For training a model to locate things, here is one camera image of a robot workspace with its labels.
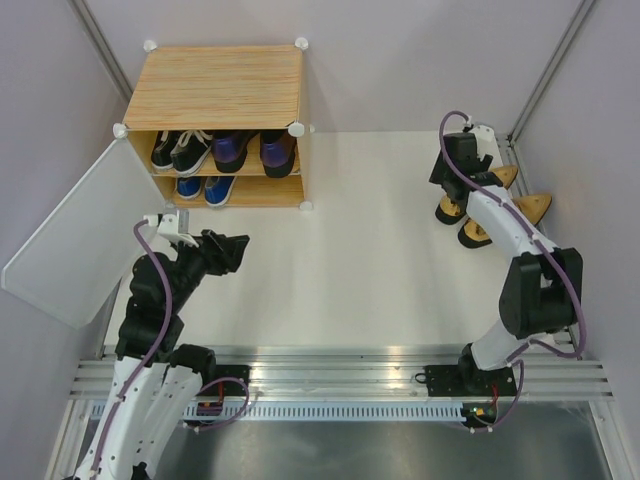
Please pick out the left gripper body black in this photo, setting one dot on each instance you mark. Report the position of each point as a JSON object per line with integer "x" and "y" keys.
{"x": 202, "y": 258}

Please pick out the blue canvas sneaker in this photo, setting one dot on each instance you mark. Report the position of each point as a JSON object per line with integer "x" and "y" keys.
{"x": 217, "y": 190}
{"x": 188, "y": 188}

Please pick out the purple loafer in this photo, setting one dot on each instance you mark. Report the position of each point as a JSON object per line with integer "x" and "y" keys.
{"x": 229, "y": 149}
{"x": 277, "y": 152}

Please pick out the black canvas sneaker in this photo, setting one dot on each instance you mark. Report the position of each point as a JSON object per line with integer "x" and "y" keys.
{"x": 190, "y": 151}
{"x": 161, "y": 154}

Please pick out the frosted white cabinet door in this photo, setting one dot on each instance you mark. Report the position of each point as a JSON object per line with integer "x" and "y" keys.
{"x": 75, "y": 258}

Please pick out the gold loafer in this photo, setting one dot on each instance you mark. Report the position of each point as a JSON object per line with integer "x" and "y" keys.
{"x": 449, "y": 213}
{"x": 534, "y": 207}

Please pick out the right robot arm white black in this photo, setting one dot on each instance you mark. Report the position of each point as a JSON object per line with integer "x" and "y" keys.
{"x": 542, "y": 288}

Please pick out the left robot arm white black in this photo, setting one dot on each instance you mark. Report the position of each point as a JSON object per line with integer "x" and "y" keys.
{"x": 155, "y": 377}

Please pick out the wooden shoe cabinet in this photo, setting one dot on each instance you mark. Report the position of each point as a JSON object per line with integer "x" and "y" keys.
{"x": 259, "y": 89}

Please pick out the aluminium mounting rail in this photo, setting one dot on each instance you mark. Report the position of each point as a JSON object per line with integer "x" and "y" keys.
{"x": 387, "y": 373}

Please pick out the white slotted cable duct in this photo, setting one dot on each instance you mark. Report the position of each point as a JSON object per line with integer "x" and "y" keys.
{"x": 353, "y": 411}

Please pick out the left aluminium frame post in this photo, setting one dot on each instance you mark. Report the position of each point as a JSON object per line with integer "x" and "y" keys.
{"x": 97, "y": 38}

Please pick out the aluminium frame post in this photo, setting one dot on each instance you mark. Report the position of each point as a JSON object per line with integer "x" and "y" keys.
{"x": 97, "y": 38}
{"x": 560, "y": 53}

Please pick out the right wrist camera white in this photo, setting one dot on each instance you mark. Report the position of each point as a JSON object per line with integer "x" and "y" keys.
{"x": 485, "y": 138}

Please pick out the right aluminium frame post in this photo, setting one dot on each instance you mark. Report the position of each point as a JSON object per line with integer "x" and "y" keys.
{"x": 560, "y": 53}

